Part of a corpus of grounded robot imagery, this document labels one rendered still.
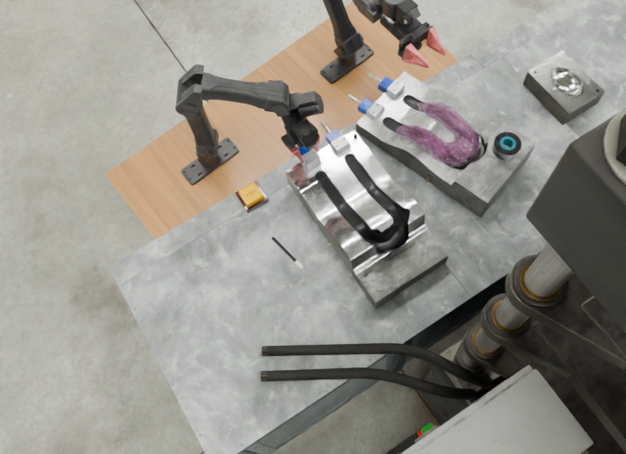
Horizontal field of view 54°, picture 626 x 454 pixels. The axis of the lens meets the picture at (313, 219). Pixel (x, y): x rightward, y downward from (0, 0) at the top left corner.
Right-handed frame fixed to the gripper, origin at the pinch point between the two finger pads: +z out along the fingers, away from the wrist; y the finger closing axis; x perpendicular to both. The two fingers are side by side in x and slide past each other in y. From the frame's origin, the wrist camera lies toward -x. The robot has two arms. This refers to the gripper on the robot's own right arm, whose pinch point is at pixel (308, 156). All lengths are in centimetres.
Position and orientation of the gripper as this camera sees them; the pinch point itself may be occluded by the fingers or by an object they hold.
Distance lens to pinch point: 191.6
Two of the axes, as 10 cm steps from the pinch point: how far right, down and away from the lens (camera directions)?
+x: -4.3, -5.1, 7.4
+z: 3.3, 6.8, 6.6
